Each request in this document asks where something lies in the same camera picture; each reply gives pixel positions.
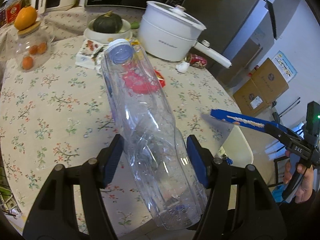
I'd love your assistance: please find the clear plastic water bottle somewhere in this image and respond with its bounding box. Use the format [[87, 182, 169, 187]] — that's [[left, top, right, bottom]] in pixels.
[[101, 38, 207, 230]]

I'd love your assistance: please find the blue snack box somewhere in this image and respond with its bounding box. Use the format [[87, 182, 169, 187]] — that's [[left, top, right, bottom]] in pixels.
[[210, 109, 287, 133]]

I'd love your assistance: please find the person's right hand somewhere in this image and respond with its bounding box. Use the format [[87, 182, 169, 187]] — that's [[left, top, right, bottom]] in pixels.
[[283, 161, 313, 204]]

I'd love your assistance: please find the cardboard box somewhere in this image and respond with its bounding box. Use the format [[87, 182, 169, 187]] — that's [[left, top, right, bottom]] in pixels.
[[233, 59, 289, 117]]

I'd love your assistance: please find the floral tablecloth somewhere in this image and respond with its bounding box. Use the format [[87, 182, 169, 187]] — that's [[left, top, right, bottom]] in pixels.
[[0, 6, 242, 235]]

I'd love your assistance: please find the red instant noodle lid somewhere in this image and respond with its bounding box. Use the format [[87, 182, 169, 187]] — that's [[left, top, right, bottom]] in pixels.
[[123, 70, 159, 94]]

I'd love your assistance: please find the small white crumpled tissue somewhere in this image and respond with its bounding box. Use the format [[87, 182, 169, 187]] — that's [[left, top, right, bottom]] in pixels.
[[176, 62, 190, 74]]

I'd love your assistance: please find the red drink can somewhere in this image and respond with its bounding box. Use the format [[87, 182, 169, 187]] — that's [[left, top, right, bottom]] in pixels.
[[184, 53, 207, 69]]

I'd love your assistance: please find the crumpled nut snack package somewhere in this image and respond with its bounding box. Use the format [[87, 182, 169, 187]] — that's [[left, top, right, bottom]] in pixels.
[[75, 39, 107, 69]]

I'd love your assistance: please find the yellow crumpled wrapper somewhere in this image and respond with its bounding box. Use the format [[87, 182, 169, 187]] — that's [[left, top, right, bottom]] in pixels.
[[126, 38, 140, 48]]

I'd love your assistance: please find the grey refrigerator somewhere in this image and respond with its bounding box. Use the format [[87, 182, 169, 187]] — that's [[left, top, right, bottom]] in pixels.
[[183, 0, 300, 88]]

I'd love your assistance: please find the white ceramic bowl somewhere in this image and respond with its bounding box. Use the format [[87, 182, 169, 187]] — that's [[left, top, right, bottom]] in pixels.
[[84, 19, 133, 44]]

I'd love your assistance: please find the white electric cooking pot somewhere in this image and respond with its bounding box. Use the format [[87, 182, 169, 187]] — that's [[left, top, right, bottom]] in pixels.
[[137, 1, 232, 68]]

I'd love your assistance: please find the glass jar with wooden lid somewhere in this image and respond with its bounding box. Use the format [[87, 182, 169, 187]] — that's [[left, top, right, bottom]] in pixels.
[[14, 21, 55, 72]]

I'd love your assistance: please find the dark green pumpkin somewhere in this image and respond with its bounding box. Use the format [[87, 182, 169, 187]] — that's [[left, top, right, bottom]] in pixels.
[[93, 11, 123, 34]]

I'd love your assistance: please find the large orange on jar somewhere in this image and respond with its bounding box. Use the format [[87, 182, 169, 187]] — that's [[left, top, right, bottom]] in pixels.
[[14, 6, 37, 30]]

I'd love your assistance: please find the red labelled spice jar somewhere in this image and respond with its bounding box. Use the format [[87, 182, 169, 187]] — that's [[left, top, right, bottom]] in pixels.
[[5, 0, 22, 25]]

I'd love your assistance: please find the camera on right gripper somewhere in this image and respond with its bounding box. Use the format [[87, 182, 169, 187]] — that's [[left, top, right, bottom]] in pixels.
[[303, 101, 319, 146]]

